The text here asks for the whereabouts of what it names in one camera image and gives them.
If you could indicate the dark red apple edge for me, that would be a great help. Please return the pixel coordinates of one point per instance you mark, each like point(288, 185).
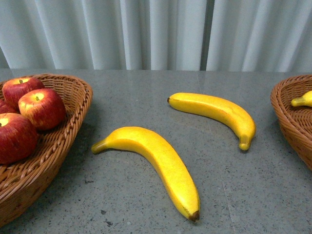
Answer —
point(6, 108)

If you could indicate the yellow banana near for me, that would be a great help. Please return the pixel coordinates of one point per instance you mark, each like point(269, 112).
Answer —
point(165, 160)

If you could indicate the yellow banana far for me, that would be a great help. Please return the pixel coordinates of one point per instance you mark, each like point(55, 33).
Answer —
point(222, 110)

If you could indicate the grey pleated curtain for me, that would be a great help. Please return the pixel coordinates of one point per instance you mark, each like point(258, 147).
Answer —
point(210, 35)

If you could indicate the red yellow apple front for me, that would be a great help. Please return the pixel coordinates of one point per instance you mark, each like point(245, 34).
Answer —
point(43, 107)

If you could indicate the brown wicker basket right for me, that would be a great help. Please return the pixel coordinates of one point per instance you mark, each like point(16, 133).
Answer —
point(295, 122)

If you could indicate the brown wicker basket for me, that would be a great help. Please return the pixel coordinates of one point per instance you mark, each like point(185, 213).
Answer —
point(295, 122)
point(23, 182)

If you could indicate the brown wicker basket left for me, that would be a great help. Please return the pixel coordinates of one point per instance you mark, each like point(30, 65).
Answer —
point(23, 182)

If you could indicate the yellow banana in basket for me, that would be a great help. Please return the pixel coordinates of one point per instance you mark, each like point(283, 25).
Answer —
point(304, 100)

